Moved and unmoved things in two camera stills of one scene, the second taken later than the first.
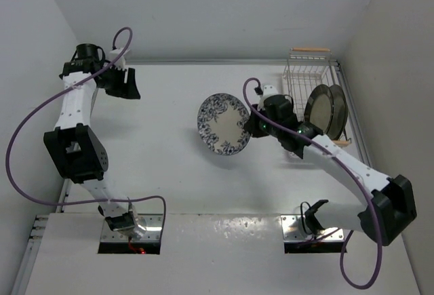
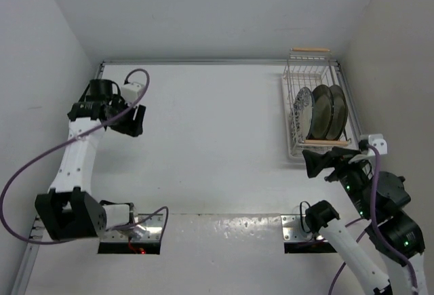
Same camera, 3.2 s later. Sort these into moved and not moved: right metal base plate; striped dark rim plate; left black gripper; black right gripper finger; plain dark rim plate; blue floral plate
Moved: left black gripper; blue floral plate; black right gripper finger
Not moved: right metal base plate; plain dark rim plate; striped dark rim plate
